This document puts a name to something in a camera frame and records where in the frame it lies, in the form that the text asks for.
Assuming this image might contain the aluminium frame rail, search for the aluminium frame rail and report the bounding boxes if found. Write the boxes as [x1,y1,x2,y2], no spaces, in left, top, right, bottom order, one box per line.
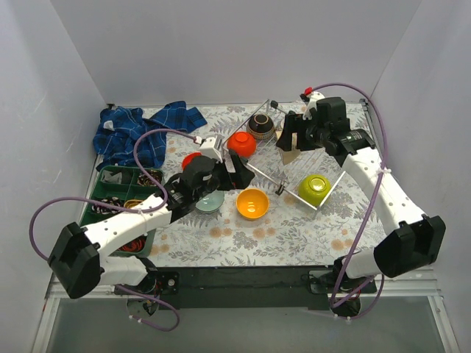
[32,268,459,352]

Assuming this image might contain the green compartment tray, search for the green compartment tray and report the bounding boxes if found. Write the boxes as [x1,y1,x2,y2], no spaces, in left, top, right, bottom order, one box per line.
[91,165,157,257]

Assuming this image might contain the yellow-orange bowl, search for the yellow-orange bowl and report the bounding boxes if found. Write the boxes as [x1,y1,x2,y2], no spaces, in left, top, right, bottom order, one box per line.
[235,188,269,220]

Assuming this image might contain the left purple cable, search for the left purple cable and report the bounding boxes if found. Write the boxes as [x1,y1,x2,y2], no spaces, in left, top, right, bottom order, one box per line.
[29,128,203,332]

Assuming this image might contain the blue plaid cloth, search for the blue plaid cloth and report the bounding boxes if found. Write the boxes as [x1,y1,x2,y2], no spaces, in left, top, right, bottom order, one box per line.
[93,101,207,171]

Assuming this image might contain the beige bowl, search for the beige bowl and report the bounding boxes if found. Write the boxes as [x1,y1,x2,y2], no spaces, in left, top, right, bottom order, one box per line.
[277,134,301,165]

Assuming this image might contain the red-orange bowl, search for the red-orange bowl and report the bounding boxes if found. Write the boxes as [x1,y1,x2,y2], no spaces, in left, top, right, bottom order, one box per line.
[227,131,257,157]
[182,152,202,170]

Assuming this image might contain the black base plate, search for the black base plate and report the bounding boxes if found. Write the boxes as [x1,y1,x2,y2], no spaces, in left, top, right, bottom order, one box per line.
[150,265,337,310]

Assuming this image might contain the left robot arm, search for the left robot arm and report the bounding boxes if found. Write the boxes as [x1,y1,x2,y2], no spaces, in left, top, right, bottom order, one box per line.
[48,151,255,299]

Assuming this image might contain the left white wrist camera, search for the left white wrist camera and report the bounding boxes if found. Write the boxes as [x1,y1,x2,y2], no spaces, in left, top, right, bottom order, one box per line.
[194,135,223,162]

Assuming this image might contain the lime green bowl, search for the lime green bowl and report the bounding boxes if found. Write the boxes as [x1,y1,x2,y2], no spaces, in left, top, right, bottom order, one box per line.
[298,174,331,207]

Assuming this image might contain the metal wire dish rack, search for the metal wire dish rack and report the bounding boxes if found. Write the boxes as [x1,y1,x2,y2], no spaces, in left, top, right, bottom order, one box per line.
[224,99,347,213]

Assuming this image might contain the red coiled cable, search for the red coiled cable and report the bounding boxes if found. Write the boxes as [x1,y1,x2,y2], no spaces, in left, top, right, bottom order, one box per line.
[121,237,146,254]

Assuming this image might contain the pale green celadon bowl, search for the pale green celadon bowl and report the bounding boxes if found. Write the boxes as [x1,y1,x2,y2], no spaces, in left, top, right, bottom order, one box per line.
[196,190,224,213]

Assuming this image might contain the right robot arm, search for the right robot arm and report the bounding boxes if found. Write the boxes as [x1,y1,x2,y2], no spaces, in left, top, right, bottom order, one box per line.
[276,92,446,293]

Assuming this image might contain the black bowl with gold rim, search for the black bowl with gold rim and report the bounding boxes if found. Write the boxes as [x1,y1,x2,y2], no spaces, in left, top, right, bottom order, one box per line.
[246,113,275,140]

